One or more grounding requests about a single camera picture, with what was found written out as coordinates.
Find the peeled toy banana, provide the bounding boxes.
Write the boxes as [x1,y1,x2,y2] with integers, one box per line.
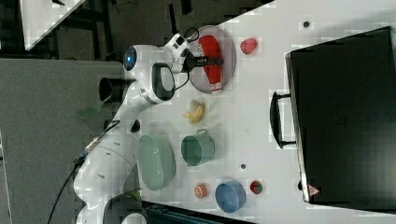
[182,100,205,124]

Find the toy strawberry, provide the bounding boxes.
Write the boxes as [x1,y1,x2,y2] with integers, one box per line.
[240,38,258,55]

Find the toy orange slice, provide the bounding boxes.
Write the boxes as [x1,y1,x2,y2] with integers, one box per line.
[194,184,207,199]

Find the black toaster oven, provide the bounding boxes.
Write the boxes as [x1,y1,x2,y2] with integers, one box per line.
[285,26,396,214]

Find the large black cup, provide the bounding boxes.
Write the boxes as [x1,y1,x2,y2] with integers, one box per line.
[98,77,132,104]

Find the green metal mug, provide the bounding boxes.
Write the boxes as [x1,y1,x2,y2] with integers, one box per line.
[180,129,215,166]

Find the red ketchup bottle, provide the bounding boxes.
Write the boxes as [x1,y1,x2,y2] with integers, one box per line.
[199,35,223,94]

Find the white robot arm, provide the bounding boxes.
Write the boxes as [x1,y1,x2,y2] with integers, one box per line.
[71,34,223,224]

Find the small red toy fruit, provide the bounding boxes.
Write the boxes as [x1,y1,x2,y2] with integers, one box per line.
[249,180,263,195]

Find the pink round plate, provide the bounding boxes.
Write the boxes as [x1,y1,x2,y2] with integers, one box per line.
[190,25,236,95]

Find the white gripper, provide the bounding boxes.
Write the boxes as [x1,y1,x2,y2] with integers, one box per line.
[164,34,223,73]

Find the small black cup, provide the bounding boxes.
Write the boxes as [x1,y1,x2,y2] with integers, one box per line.
[131,120,140,133]

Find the green perforated colander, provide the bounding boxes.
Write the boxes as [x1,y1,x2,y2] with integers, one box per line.
[138,135,176,191]

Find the blue bowl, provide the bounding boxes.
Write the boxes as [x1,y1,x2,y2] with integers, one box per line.
[215,180,247,213]

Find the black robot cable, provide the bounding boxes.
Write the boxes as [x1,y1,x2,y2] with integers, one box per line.
[46,119,121,224]

